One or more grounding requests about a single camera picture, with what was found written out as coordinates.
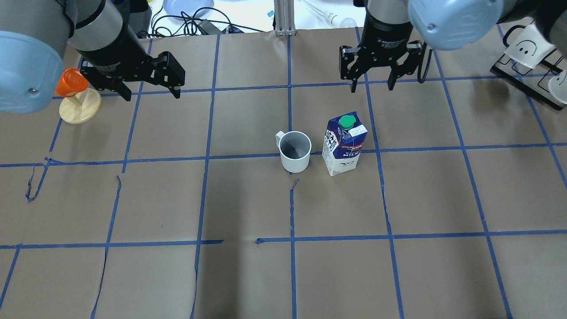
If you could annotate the orange plastic cup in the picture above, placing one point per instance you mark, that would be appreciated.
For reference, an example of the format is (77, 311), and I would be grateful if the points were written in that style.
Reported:
(71, 82)

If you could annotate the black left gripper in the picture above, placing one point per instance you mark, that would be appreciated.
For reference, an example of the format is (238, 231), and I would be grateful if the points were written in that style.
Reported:
(114, 53)

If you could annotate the blue white milk carton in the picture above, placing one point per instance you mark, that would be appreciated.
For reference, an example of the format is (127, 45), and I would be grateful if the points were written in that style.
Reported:
(343, 143)

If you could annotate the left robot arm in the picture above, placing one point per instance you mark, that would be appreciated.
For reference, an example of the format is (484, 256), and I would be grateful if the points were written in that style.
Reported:
(34, 35)

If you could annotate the white mug on rack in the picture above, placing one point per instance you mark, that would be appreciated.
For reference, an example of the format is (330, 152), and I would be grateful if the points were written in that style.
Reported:
(557, 87)

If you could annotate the blue plate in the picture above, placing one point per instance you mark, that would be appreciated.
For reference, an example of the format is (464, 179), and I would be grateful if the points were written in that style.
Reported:
(176, 7)

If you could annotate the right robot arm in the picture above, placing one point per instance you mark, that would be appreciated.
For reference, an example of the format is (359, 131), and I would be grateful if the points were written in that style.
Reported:
(396, 32)

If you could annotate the white smiley mug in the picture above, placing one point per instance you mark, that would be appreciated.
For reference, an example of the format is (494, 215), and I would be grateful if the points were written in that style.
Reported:
(529, 48)

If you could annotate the aluminium frame post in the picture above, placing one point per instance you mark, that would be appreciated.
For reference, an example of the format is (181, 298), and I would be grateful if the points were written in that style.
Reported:
(284, 20)

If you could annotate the white mug with grey inside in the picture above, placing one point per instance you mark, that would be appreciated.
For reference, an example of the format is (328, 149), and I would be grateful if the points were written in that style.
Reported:
(295, 150)

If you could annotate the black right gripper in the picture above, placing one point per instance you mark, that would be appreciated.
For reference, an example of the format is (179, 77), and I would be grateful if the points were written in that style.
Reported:
(386, 33)

